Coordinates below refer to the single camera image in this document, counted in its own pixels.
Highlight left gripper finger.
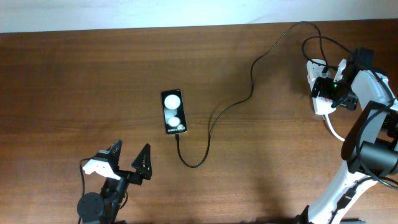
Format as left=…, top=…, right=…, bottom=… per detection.
left=95, top=139, right=123, bottom=171
left=131, top=144, right=152, bottom=180

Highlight black Samsung flip phone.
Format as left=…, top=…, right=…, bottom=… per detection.
left=161, top=89, right=188, bottom=135

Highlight black USB charging cable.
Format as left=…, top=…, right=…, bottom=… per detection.
left=174, top=21, right=330, bottom=169

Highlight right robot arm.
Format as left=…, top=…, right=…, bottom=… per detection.
left=293, top=48, right=397, bottom=223

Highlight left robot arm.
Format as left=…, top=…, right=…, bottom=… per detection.
left=76, top=139, right=152, bottom=224

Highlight white USB charger adapter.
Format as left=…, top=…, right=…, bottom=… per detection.
left=307, top=59, right=331, bottom=89

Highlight white power strip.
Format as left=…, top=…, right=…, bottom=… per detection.
left=312, top=96, right=336, bottom=116

